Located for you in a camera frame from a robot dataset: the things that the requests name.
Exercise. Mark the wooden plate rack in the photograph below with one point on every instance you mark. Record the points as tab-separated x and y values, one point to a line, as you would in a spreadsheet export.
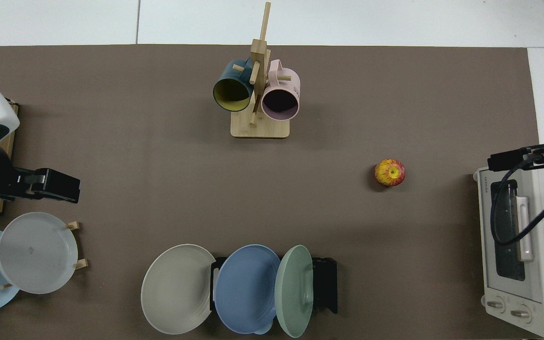
72	225

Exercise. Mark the beige plate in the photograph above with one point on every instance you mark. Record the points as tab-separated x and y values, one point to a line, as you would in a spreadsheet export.
177	288

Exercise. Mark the red yellow apple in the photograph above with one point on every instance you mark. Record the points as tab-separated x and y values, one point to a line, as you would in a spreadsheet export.
390	173

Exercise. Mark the pale green plate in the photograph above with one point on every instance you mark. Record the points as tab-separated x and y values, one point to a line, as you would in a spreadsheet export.
293	293

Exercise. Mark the pink cup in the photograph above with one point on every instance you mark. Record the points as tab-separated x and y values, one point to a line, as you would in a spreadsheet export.
291	82

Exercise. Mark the grey plate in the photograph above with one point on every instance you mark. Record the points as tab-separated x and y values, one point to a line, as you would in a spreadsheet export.
36	252

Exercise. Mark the black dish rack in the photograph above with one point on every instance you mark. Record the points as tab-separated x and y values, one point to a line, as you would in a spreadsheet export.
324	283

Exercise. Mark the dark teal cup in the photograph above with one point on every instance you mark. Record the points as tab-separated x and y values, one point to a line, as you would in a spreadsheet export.
227	75

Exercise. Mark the small blue round thing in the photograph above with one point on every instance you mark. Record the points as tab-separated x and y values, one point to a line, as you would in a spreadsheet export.
265	329

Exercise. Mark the brown table cloth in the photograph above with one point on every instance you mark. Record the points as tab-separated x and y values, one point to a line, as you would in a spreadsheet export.
158	141

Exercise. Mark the wooden cup stand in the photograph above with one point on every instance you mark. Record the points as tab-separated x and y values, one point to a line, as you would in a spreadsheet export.
262	130

